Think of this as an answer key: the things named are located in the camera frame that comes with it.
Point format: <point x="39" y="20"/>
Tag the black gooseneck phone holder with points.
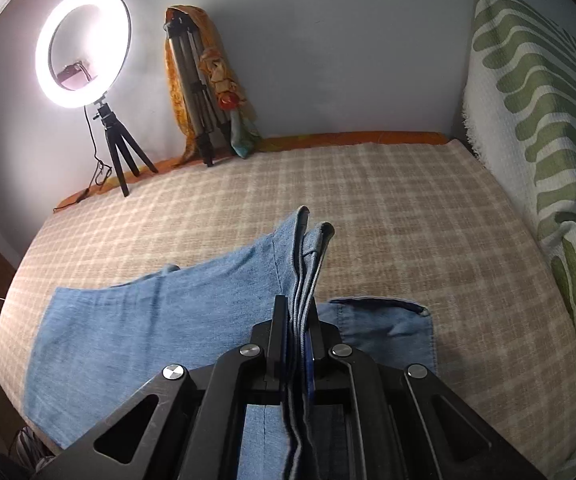
<point x="70" y="76"/>

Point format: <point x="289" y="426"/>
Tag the light blue denim pants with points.
<point x="168" y="335"/>

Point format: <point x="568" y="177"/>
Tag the grey striped clothing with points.
<point x="25" y="447"/>

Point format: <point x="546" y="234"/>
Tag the small black tripod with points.
<point x="113" y="130"/>

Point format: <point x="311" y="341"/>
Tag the folded grey tripod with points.
<point x="193" y="90"/>

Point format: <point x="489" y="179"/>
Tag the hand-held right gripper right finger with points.
<point x="325" y="347"/>

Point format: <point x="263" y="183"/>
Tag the beige plaid bed cover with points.
<point x="393" y="210"/>

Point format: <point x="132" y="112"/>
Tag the green striped pillow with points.
<point x="528" y="110"/>

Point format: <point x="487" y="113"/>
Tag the orange bed sheet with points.
<point x="368" y="137"/>

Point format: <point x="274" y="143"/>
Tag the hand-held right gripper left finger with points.
<point x="278" y="332"/>

